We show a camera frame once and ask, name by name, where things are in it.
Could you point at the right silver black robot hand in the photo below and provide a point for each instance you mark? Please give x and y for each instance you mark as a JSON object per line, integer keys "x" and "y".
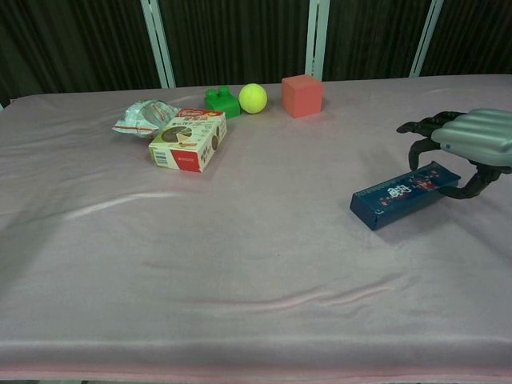
{"x": 476, "y": 132}

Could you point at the blue glasses case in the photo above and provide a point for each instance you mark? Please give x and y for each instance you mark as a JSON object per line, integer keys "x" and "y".
{"x": 400, "y": 204}

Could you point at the biscuit box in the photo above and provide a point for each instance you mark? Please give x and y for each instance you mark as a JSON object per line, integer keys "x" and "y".
{"x": 188, "y": 140}

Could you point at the red foam cube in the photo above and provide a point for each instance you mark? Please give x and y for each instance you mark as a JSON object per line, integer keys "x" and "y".
{"x": 302, "y": 98}

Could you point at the yellow tennis ball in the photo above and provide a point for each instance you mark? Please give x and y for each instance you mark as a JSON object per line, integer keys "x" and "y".
{"x": 253, "y": 98}

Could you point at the dark pleated curtain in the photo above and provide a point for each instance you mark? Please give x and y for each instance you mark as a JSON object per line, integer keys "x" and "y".
{"x": 240, "y": 40}

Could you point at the green toy brick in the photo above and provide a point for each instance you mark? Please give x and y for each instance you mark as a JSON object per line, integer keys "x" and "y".
{"x": 224, "y": 106}

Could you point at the pink tablecloth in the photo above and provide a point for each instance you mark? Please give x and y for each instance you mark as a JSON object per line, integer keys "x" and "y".
{"x": 256, "y": 260}

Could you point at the crumpled snack bag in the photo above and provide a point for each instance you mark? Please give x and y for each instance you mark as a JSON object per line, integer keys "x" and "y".
{"x": 140, "y": 116}

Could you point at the white frame post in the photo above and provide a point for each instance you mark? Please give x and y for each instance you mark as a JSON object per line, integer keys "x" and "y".
{"x": 318, "y": 40}
{"x": 426, "y": 40}
{"x": 158, "y": 40}

